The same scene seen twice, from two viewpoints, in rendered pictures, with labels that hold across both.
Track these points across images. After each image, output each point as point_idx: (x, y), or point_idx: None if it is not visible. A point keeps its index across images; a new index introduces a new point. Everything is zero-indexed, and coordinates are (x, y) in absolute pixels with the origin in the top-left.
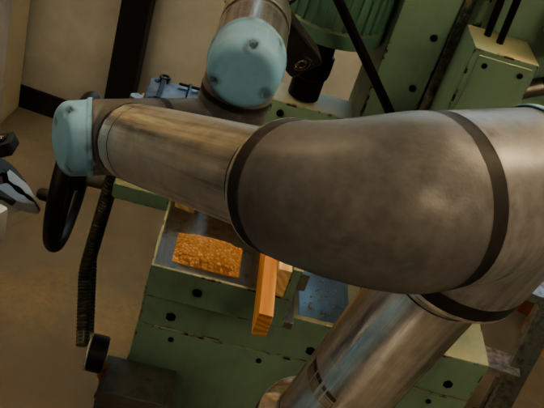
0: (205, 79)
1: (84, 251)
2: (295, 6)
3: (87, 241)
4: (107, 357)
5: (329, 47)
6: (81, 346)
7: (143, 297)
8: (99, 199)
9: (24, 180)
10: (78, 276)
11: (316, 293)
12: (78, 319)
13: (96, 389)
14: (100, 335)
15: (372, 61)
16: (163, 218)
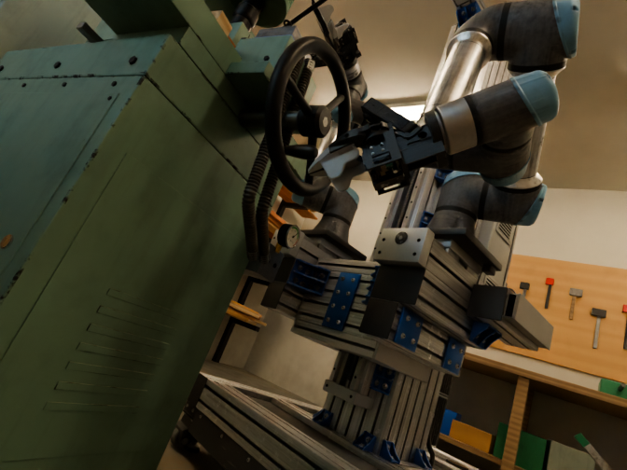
0: (361, 95)
1: (273, 190)
2: (289, 8)
3: (276, 180)
4: (271, 243)
5: (270, 27)
6: (262, 263)
7: (279, 189)
8: (290, 139)
9: (331, 144)
10: (267, 216)
11: None
12: (269, 244)
13: (284, 255)
14: (290, 224)
15: (229, 15)
16: (293, 138)
